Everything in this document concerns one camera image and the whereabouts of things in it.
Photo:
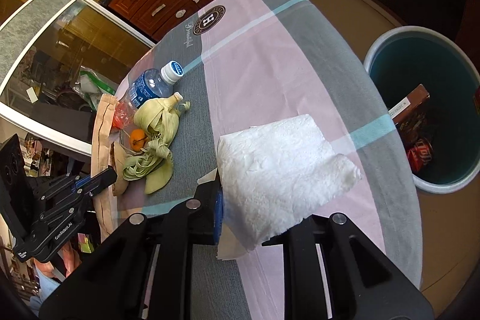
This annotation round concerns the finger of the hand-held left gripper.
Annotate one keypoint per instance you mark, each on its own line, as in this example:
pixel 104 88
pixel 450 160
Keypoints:
pixel 101 179
pixel 60 187

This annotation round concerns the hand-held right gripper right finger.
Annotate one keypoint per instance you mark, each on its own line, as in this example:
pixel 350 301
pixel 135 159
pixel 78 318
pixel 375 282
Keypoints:
pixel 300 241

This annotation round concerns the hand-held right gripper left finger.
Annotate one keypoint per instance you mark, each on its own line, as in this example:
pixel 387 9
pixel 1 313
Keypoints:
pixel 218 215

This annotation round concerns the brown paper bag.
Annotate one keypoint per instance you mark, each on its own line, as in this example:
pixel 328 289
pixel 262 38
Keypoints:
pixel 103 140

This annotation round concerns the small orange tangerine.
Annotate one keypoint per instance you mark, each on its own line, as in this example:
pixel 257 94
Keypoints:
pixel 137 138

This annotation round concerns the pale green corn husk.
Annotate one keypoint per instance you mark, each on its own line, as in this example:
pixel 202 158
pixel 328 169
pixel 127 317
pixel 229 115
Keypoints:
pixel 157 177
pixel 157 113

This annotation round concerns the small orange snack packet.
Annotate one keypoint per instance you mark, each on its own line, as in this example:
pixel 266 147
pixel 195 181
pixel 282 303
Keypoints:
pixel 120 117

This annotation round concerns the white paper towel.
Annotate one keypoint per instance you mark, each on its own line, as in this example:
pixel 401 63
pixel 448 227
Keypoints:
pixel 281 162

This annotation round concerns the clear plastic water bottle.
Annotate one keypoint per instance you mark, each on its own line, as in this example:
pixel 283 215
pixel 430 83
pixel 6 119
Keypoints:
pixel 150 87

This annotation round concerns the red drink can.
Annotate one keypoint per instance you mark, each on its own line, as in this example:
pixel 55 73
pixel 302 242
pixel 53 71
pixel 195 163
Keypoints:
pixel 420 155

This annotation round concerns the brown snack box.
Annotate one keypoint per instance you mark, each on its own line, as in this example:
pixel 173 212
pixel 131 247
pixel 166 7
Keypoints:
pixel 412 106

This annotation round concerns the teal trash bin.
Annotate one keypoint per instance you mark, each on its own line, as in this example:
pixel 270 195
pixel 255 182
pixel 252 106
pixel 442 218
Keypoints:
pixel 397 54

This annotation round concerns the person's left hand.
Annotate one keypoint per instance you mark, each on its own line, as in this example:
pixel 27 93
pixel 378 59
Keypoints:
pixel 69 260

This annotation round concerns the green white plastic bag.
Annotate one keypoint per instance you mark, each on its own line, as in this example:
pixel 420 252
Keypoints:
pixel 93 82

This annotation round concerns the glass sliding door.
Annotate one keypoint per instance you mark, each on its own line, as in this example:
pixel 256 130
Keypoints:
pixel 56 42

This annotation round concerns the plaid pink grey tablecloth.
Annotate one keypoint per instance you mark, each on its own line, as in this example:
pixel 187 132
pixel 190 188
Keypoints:
pixel 262 61

